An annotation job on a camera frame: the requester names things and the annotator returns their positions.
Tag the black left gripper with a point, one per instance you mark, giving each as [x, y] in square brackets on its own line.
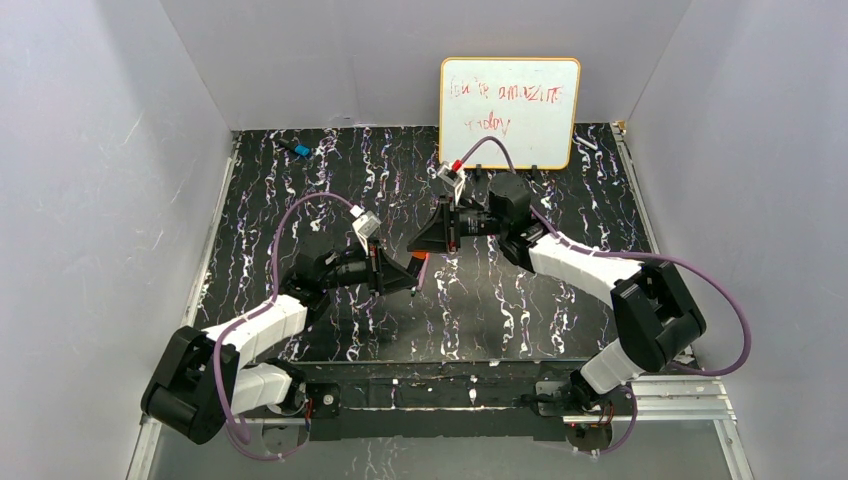
[377, 267]

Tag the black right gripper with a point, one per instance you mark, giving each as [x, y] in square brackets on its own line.
[449, 225]

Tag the black orange highlighter pen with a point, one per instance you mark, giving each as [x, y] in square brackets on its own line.
[414, 266]

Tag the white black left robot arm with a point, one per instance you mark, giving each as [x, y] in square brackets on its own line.
[206, 378]

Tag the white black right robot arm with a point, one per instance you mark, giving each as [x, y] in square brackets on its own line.
[655, 315]

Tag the pink white pen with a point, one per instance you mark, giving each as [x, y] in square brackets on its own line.
[422, 274]

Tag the small white pen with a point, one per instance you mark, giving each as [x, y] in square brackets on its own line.
[586, 143]

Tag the blue black marker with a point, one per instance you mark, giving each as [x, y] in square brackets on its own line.
[296, 148]

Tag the orange framed whiteboard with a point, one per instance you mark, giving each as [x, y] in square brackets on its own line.
[528, 103]

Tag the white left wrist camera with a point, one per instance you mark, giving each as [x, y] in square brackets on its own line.
[365, 225]

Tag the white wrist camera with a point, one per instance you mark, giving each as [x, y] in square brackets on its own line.
[365, 225]
[453, 174]

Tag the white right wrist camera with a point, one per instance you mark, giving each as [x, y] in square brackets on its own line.
[453, 174]

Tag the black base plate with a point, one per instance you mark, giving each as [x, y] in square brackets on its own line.
[460, 399]

